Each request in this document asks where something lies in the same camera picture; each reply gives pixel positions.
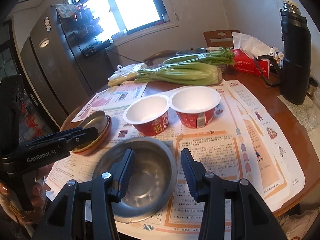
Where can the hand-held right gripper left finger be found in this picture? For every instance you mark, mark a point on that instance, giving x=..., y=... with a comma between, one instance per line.
x=127, y=175

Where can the orange bordered exercise newspaper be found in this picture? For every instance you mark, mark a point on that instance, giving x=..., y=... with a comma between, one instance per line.
x=212, y=155

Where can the clear drinking glass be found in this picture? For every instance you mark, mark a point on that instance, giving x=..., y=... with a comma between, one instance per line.
x=314, y=115

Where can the red tissue box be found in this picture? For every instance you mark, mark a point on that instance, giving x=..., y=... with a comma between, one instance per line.
x=250, y=65

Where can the white wall socket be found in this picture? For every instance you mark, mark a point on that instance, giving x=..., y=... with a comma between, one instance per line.
x=176, y=17

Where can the black thermos flask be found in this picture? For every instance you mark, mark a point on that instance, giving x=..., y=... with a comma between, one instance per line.
x=295, y=62

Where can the illustrated white newspaper sheet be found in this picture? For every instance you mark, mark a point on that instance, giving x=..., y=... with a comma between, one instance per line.
x=275, y=140

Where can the leafy celery bunch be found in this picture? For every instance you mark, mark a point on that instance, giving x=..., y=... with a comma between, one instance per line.
x=200, y=57

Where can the white plastic bag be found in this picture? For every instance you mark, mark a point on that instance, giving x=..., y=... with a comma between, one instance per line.
x=66, y=10

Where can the plastic bag of yellow noodles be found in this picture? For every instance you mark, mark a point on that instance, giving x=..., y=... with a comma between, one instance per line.
x=122, y=78

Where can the steel cup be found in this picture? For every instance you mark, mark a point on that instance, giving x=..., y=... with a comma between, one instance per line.
x=312, y=86

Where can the small steel dish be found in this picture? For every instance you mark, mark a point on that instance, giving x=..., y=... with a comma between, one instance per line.
x=92, y=120

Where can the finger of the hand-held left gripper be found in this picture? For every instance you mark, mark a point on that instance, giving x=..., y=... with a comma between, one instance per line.
x=70, y=131
x=82, y=137

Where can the person's left hand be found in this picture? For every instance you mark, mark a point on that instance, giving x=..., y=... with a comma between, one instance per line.
x=40, y=182

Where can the tall back wooden chair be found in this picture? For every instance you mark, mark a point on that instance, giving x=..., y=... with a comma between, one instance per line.
x=215, y=36

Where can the person's patterned trousers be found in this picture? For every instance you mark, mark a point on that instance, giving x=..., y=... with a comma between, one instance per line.
x=300, y=222

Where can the red paper bowl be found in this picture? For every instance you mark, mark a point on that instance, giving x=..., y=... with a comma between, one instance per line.
x=195, y=100
x=147, y=110

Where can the yellow scalloped plate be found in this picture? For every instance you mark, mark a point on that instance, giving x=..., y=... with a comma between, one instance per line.
x=83, y=147

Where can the thick celery bunch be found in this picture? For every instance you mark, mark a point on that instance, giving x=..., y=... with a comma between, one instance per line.
x=180, y=73

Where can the small jar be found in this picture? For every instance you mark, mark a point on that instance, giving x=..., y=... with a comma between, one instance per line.
x=165, y=17

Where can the steel basin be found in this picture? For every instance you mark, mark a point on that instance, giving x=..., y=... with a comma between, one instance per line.
x=190, y=51

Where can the white box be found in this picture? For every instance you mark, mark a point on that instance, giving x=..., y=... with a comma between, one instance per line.
x=119, y=35

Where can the small white cup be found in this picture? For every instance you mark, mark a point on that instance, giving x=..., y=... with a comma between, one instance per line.
x=280, y=57

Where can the window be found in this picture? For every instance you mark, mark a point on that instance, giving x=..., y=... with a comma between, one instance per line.
x=135, y=2

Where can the curved back wooden chair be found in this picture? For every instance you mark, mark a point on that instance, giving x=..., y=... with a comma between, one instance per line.
x=155, y=56

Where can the grey refrigerator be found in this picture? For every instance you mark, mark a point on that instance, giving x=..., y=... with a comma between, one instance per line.
x=57, y=62

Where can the pink student newspaper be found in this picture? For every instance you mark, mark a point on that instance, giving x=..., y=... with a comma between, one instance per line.
x=120, y=92

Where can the white bowl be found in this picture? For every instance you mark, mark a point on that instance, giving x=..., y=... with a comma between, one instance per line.
x=212, y=48

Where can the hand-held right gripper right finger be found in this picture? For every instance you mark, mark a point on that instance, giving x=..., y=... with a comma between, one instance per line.
x=188, y=177

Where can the large steel bowl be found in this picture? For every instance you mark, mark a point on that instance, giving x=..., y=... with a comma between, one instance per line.
x=147, y=170

